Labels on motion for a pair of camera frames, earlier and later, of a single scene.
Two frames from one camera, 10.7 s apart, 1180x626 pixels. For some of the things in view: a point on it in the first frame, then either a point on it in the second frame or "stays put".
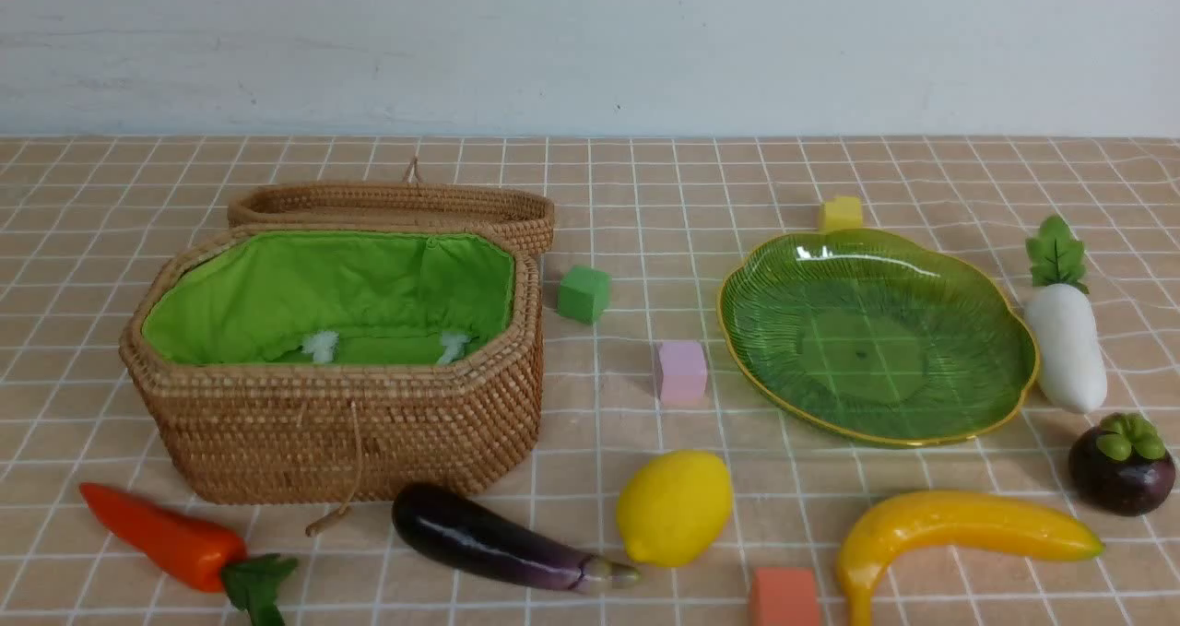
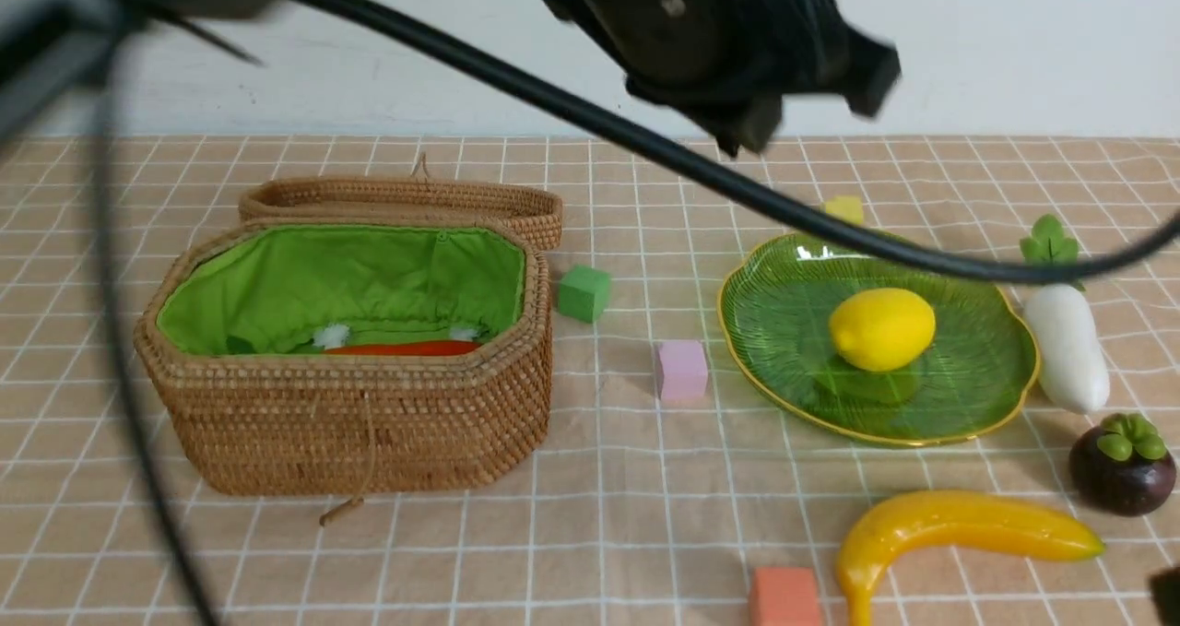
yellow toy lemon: (672, 506) to (881, 329)
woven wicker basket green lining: (387, 296) stays put
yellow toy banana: (974, 522) stays put
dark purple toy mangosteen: (1123, 466) stays put
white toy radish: (1065, 334) stays put
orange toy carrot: (207, 557) to (416, 348)
